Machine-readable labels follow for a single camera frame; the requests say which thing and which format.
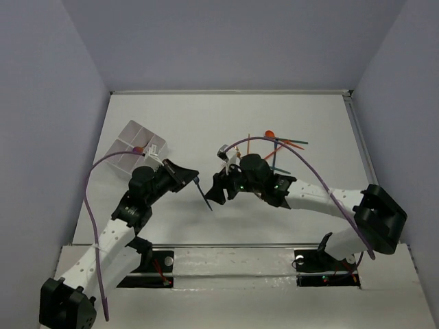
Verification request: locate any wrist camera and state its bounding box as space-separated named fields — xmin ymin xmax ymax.
xmin=217 ymin=145 xmax=241 ymax=172
xmin=143 ymin=144 xmax=162 ymax=171

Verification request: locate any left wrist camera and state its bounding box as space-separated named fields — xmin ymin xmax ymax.
xmin=143 ymin=144 xmax=162 ymax=171

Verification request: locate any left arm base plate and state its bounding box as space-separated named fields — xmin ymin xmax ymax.
xmin=117 ymin=249 xmax=174 ymax=289

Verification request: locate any aluminium table rail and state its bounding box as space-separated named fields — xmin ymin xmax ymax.
xmin=342 ymin=90 xmax=395 ymax=244

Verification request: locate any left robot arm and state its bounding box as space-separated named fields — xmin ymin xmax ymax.
xmin=39 ymin=159 xmax=199 ymax=328

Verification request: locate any blue plastic fork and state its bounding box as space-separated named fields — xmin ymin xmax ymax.
xmin=193 ymin=176 xmax=213 ymax=211

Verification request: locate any orange purple spoon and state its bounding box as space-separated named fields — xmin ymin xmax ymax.
xmin=132 ymin=143 xmax=148 ymax=155

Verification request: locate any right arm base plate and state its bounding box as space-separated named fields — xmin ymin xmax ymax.
xmin=292 ymin=249 xmax=363 ymax=288

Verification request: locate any orange plastic chopstick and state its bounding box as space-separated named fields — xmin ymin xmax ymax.
xmin=264 ymin=141 xmax=284 ymax=160

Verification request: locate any teal plastic chopstick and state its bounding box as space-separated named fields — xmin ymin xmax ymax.
xmin=275 ymin=137 xmax=309 ymax=145

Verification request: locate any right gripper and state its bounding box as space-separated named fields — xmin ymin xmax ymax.
xmin=204 ymin=160 xmax=263 ymax=205

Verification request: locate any teal plastic knife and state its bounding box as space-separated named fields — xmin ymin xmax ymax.
xmin=270 ymin=167 xmax=291 ymax=175

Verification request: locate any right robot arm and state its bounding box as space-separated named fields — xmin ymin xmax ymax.
xmin=206 ymin=154 xmax=407 ymax=269

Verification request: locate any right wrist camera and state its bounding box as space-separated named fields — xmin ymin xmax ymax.
xmin=217 ymin=145 xmax=241 ymax=172

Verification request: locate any white divided organizer tray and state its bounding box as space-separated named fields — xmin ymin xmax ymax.
xmin=106 ymin=120 xmax=169 ymax=181

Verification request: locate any dark blue plastic chopstick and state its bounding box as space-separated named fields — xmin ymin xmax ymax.
xmin=272 ymin=138 xmax=278 ymax=167

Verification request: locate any orange plastic spoon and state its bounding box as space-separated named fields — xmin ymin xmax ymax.
xmin=264 ymin=130 xmax=308 ymax=150

